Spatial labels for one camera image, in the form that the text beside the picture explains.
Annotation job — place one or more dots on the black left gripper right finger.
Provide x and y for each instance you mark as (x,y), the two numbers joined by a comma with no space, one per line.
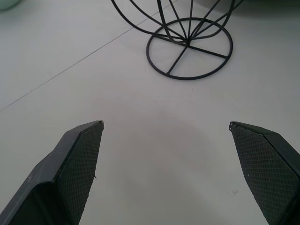
(269,173)

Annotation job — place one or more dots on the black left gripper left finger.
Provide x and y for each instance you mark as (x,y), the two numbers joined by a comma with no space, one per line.
(70,168)

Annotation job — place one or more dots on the pale green round object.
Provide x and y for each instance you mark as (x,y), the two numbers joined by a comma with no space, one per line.
(6,3)

